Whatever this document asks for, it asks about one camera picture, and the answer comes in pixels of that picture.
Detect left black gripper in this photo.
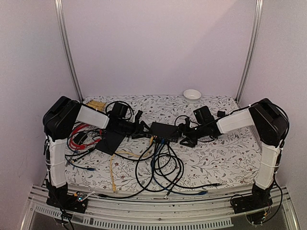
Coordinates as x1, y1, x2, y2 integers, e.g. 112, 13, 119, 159
118, 118, 153, 139

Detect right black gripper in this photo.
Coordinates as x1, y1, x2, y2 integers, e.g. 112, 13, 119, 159
170, 124, 207, 148

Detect black TP-Link network switch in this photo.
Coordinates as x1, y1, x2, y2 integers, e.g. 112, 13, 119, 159
150, 122, 181, 143

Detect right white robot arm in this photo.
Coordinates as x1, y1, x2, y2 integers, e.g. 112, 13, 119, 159
176, 98, 290, 214

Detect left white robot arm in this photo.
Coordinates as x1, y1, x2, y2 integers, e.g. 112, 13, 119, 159
43, 96, 151, 213

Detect white bowl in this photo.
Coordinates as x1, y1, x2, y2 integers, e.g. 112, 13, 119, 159
183, 89, 202, 101

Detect black ethernet cable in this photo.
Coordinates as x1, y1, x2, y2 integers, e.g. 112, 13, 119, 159
98, 141, 223, 199

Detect yellow ethernet cable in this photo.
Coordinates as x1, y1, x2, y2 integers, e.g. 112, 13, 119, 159
109, 136, 155, 193

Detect red ethernet cables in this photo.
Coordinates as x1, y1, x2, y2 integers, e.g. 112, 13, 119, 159
69, 123, 103, 150

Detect blue ethernet cable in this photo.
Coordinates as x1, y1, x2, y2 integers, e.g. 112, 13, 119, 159
151, 141, 208, 195

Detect aluminium front rail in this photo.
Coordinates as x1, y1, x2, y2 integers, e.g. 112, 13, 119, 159
21, 186, 300, 230

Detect right aluminium frame post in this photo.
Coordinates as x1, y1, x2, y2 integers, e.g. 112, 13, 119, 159
235, 0, 264, 104

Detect aluminium frame post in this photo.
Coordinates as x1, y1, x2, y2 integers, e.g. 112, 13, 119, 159
235, 0, 264, 104
54, 0, 83, 101

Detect left aluminium frame post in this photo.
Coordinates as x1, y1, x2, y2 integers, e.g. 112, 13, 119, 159
54, 0, 83, 101

